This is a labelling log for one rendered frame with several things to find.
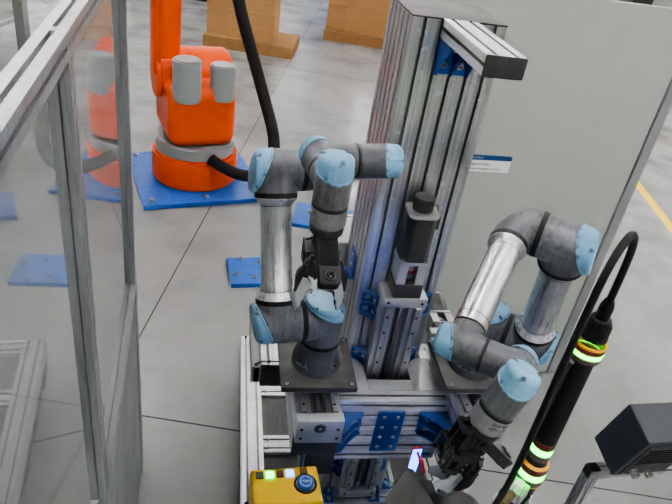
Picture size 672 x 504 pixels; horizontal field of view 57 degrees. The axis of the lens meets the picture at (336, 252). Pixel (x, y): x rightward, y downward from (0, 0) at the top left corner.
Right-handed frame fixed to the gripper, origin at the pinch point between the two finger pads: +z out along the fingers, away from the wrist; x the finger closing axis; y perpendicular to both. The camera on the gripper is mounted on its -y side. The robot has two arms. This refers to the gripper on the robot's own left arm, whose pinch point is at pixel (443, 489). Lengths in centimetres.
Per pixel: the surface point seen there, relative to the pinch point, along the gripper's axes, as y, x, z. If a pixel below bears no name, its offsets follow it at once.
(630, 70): -106, -156, -90
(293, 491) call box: 24.9, -11.8, 21.1
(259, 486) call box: 32.2, -13.9, 23.4
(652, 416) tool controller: -56, -13, -22
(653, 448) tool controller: -55, -6, -18
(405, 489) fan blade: 23.3, 14.7, -15.5
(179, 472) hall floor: 18, -104, 131
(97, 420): 71, -19, 16
